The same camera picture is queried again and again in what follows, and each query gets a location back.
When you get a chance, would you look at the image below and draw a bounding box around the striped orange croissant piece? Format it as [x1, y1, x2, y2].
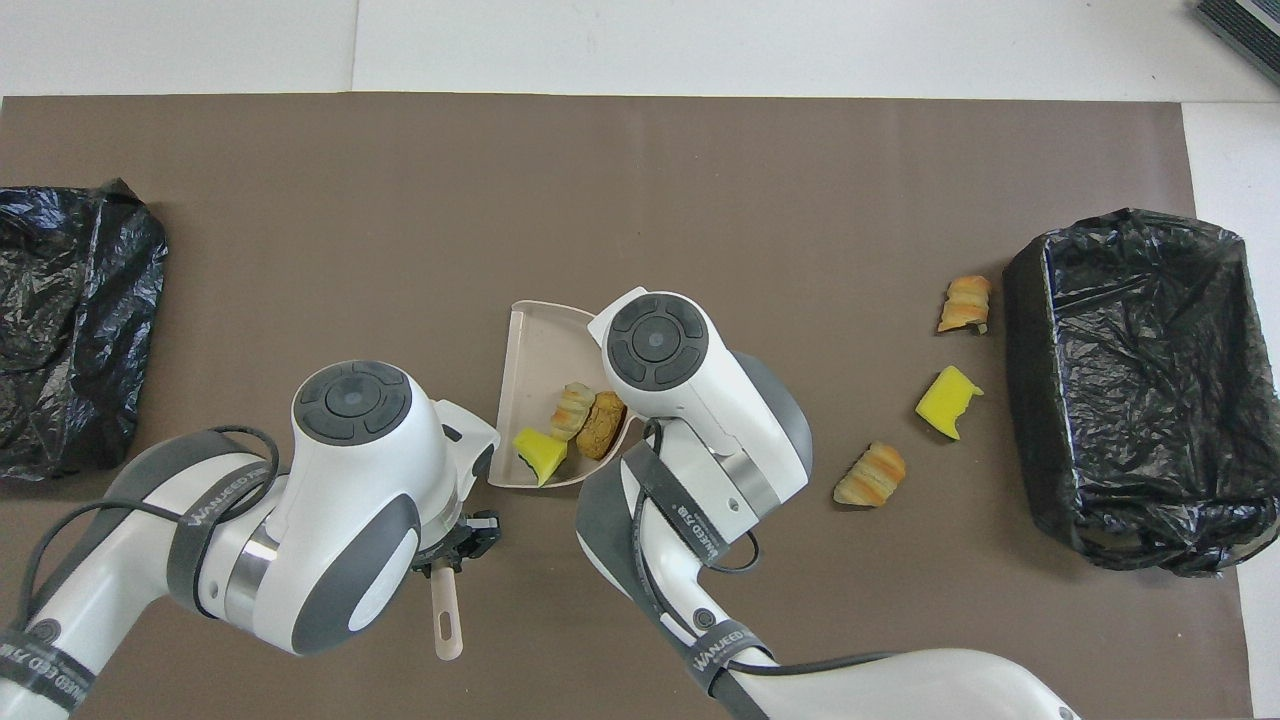
[833, 442, 907, 509]
[937, 275, 994, 335]

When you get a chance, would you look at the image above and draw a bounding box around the beige handled brush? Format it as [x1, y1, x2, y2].
[430, 565, 466, 662]

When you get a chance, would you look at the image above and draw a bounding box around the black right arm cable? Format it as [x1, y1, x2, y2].
[630, 420, 901, 720]

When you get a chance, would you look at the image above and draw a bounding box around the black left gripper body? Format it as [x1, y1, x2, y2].
[412, 513, 473, 575]

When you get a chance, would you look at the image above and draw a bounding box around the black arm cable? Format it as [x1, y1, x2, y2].
[630, 420, 901, 720]
[18, 427, 283, 621]

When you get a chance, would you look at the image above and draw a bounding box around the beige plastic dustpan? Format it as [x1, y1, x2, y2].
[487, 300, 641, 490]

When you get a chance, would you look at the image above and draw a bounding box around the pale yellow bread piece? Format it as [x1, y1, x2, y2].
[549, 382, 596, 442]

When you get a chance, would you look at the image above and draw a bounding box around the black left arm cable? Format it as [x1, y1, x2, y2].
[18, 427, 283, 621]

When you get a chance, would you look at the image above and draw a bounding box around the yellow and green sponge piece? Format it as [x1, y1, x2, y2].
[512, 427, 569, 488]

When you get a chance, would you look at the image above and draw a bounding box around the brown table mat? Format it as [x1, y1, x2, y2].
[0, 93, 1254, 720]

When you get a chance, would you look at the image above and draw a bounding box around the brown bread roll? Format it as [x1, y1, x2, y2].
[577, 391, 629, 461]

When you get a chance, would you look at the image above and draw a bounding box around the black bag-lined bin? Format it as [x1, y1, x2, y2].
[1003, 208, 1280, 578]
[0, 178, 169, 483]

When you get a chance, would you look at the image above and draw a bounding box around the grey ribbed device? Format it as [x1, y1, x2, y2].
[1193, 0, 1280, 86]

